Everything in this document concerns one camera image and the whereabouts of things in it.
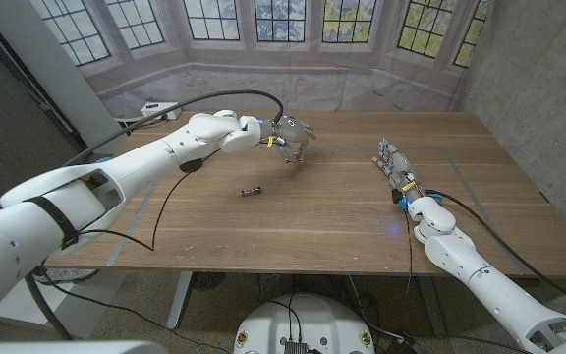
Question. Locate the red matchbox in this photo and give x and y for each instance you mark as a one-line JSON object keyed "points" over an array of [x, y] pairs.
{"points": [[297, 157]]}

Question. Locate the black round fan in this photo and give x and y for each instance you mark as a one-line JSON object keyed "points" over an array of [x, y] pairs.
{"points": [[208, 281]]}

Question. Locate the black cylindrical container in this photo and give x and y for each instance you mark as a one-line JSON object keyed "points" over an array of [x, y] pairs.
{"points": [[190, 165]]}

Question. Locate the blue storage box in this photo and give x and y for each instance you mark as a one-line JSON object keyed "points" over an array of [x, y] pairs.
{"points": [[102, 159]]}

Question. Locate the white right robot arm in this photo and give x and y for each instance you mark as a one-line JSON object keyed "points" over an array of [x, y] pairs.
{"points": [[455, 255]]}

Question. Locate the white floor platform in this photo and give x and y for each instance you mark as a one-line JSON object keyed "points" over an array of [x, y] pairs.
{"points": [[17, 307]]}

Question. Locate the printed window backdrop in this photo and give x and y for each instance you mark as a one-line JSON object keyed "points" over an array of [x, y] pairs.
{"points": [[283, 49]]}

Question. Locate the white power strip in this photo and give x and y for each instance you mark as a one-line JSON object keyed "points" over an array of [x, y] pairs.
{"points": [[157, 109]]}

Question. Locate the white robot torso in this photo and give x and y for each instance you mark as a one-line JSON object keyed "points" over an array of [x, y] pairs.
{"points": [[307, 324]]}

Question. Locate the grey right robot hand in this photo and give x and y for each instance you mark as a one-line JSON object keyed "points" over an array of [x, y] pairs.
{"points": [[401, 172]]}

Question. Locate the white table leg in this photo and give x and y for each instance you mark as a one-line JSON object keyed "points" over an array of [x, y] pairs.
{"points": [[180, 300]]}

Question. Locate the grey table leg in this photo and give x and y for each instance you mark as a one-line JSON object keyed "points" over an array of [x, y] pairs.
{"points": [[433, 305]]}

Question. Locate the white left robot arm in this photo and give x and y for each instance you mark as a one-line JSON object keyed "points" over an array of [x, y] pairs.
{"points": [[140, 162]]}

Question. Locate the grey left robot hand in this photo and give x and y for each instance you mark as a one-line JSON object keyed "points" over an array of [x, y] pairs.
{"points": [[290, 130]]}

